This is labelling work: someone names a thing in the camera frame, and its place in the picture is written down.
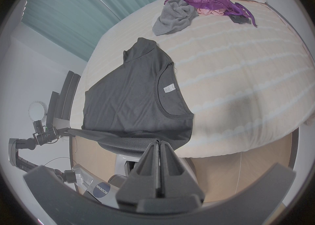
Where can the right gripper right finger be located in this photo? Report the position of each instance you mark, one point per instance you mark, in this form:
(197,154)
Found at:
(176,177)

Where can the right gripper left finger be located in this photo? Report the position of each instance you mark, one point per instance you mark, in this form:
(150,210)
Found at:
(145,177)

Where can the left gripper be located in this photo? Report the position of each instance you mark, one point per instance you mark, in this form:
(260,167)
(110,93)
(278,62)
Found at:
(50,135)

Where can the black T-shirt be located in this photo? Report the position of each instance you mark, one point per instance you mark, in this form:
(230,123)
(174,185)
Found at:
(137,101)

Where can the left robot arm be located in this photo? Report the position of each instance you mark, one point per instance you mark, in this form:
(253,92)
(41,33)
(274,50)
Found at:
(22,150)

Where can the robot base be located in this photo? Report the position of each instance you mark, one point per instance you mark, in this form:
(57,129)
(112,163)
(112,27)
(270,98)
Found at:
(118,182)

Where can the dark chest of drawers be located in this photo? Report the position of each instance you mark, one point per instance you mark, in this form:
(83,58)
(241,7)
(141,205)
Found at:
(69,96)

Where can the bed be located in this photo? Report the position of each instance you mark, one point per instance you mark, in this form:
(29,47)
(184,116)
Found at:
(233,83)

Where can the grey garment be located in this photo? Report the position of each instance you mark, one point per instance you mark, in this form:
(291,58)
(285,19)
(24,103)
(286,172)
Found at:
(174,17)

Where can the pink garment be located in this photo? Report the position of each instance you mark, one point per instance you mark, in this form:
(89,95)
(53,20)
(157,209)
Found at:
(211,12)

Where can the small black garment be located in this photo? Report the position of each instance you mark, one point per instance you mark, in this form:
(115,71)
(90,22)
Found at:
(240,19)

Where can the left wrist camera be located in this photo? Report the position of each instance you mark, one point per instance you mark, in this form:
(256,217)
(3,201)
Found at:
(38,125)

